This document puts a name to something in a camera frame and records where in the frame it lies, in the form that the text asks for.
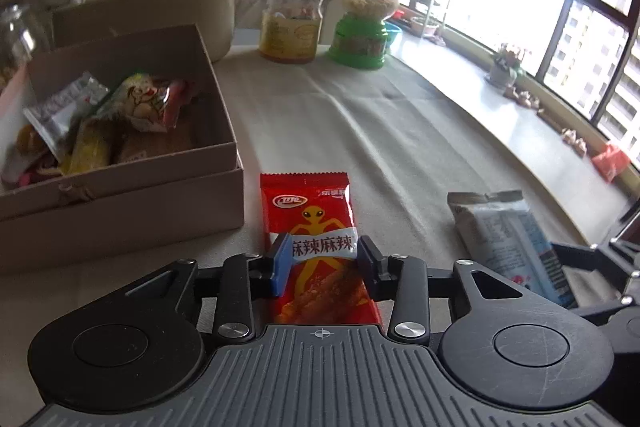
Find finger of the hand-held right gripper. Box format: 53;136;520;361
550;243;633;295
571;293;640;326

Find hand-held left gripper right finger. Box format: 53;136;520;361
356;234;533;345

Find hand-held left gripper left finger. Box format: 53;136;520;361
122;232;296;343

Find small red snack packet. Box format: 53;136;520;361
260;172;383;327

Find blue snack package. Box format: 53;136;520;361
446;190;576;308

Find pink cardboard box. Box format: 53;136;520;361
0;23;246;275

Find cartoon print snack packet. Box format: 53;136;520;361
95;73;198;132

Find beige wafer packet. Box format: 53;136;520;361
62;117;118;175

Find red plastic bag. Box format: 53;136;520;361
592;142;632;182

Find white tablecloth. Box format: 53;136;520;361
0;27;593;358

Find round pastry packet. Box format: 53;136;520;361
115;122;196;165

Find potted plant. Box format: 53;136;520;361
487;44;526;88

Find green candy dispenser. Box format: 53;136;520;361
327;0;401;70

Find silver snack packet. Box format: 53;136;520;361
22;72;111;162

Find glass jar with lid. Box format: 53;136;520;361
0;4;51;88

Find black window frame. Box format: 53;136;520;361
535;0;640;142

